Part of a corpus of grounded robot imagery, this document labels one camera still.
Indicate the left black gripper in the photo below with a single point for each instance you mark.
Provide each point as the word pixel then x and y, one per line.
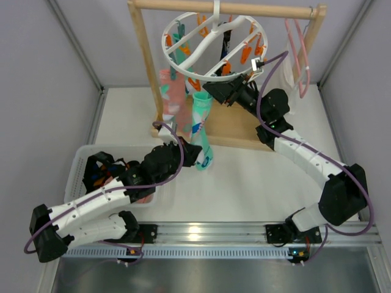
pixel 181 149

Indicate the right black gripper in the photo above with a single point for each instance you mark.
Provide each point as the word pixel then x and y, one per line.
pixel 229 90

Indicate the mint green sock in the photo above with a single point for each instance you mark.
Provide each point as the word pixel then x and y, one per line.
pixel 182 53
pixel 201 106

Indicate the white round clip hanger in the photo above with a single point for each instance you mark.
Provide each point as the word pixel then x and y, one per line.
pixel 205 36

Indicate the black patterned sock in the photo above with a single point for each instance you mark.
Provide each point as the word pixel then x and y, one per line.
pixel 103 167
pixel 225 48

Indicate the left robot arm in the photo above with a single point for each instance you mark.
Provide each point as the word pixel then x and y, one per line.
pixel 110 184

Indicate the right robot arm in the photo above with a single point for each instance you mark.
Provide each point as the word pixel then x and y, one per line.
pixel 344 188

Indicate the pink sock rear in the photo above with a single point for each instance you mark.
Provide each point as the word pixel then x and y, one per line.
pixel 174 98

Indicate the white plastic basket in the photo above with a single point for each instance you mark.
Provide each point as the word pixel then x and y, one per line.
pixel 75 188

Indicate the white cloth garment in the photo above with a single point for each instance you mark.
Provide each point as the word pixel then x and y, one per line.
pixel 288 84

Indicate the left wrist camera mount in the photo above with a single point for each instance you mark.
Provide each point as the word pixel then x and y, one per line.
pixel 167 133

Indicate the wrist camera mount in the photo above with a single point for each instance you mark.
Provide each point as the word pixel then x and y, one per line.
pixel 167 133
pixel 257 65

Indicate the wooden clothes rack frame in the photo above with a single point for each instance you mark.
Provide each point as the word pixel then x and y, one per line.
pixel 228 128

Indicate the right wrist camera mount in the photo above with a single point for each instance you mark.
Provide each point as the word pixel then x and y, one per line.
pixel 257 65

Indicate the pink wire hanger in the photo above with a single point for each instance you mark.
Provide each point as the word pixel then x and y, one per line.
pixel 303 81

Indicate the perforated cable duct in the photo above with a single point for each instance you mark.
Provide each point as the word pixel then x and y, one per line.
pixel 188 252

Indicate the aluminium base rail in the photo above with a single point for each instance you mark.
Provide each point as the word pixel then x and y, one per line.
pixel 222 233

